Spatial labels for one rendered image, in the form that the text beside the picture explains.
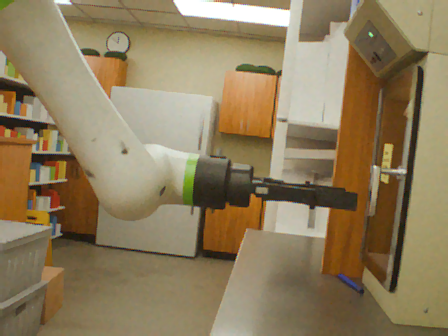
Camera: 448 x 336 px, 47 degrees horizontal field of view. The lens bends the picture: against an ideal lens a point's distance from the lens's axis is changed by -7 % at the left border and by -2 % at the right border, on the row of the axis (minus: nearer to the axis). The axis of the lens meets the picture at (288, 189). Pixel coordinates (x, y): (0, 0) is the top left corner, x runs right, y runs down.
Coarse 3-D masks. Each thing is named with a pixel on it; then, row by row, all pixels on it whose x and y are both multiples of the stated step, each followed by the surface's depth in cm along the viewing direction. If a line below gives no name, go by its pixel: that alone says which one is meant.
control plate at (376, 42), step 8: (368, 24) 97; (360, 32) 105; (368, 32) 101; (376, 32) 97; (360, 40) 109; (376, 40) 100; (384, 40) 96; (360, 48) 113; (368, 48) 108; (376, 48) 103; (368, 56) 112; (384, 56) 103; (392, 56) 98; (376, 64) 111; (384, 64) 106
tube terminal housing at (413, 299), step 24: (432, 24) 86; (432, 48) 87; (432, 72) 87; (432, 96) 87; (432, 120) 87; (432, 144) 88; (432, 168) 88; (432, 192) 88; (408, 216) 88; (432, 216) 88; (408, 240) 88; (432, 240) 88; (408, 264) 89; (432, 264) 89; (384, 288) 99; (408, 288) 89; (432, 288) 89; (384, 312) 96; (408, 312) 89; (432, 312) 89
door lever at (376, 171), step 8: (376, 168) 92; (384, 168) 92; (392, 168) 93; (400, 168) 92; (376, 176) 92; (376, 184) 92; (376, 192) 92; (368, 200) 93; (376, 200) 92; (368, 208) 93
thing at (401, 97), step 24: (408, 72) 94; (384, 96) 115; (408, 96) 92; (384, 120) 112; (408, 120) 91; (408, 144) 89; (408, 168) 88; (384, 192) 104; (384, 216) 101; (384, 240) 99; (384, 264) 96
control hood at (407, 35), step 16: (368, 0) 89; (384, 0) 86; (400, 0) 86; (416, 0) 86; (432, 0) 86; (352, 16) 103; (368, 16) 95; (384, 16) 88; (400, 16) 86; (416, 16) 86; (352, 32) 110; (384, 32) 93; (400, 32) 87; (416, 32) 86; (400, 48) 92; (416, 48) 87; (368, 64) 117; (400, 64) 100
